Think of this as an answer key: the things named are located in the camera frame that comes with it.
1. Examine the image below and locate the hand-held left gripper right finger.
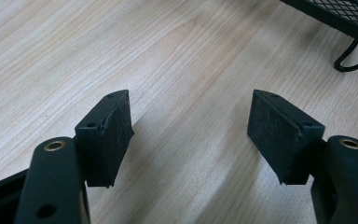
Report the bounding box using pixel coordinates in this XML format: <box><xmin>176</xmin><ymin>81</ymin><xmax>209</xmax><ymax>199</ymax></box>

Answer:
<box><xmin>246</xmin><ymin>89</ymin><xmax>358</xmax><ymax>224</ymax></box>

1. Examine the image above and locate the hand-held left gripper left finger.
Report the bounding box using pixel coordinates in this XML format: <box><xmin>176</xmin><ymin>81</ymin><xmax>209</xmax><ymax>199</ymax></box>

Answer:
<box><xmin>14</xmin><ymin>89</ymin><xmax>135</xmax><ymax>224</ymax></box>

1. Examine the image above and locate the black wire mesh rack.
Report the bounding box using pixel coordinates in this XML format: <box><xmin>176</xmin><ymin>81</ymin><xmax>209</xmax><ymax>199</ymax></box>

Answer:
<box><xmin>280</xmin><ymin>0</ymin><xmax>358</xmax><ymax>73</ymax></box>

